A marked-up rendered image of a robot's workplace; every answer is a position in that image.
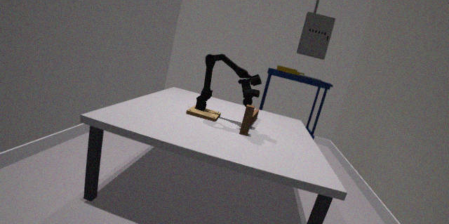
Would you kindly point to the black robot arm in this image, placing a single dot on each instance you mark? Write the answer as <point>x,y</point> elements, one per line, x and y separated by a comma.
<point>242,73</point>

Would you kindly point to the brown wooden post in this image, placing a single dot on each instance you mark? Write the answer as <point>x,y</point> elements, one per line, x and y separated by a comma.
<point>247,120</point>

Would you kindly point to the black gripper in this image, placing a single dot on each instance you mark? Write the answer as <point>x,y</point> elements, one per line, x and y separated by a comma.
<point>248,94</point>

